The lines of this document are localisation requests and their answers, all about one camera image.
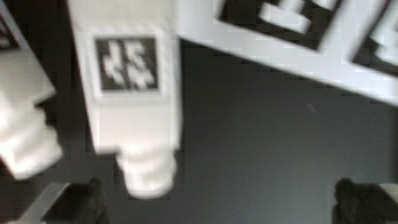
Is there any white leg far left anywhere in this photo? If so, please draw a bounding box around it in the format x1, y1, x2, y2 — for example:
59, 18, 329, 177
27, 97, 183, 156
0, 3, 64, 181

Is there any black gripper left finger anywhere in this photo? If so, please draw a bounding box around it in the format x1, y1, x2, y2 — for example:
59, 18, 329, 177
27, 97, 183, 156
16, 178, 110, 224

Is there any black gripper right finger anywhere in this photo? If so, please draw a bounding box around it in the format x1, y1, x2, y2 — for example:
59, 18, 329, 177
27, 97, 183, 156
332, 178, 398, 224

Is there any white fiducial tag sheet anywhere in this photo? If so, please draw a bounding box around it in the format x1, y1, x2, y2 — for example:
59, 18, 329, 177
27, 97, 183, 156
178, 0, 398, 106

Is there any white leg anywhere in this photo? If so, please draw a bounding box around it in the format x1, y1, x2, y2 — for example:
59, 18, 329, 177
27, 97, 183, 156
68, 0, 183, 200
0, 3, 64, 181

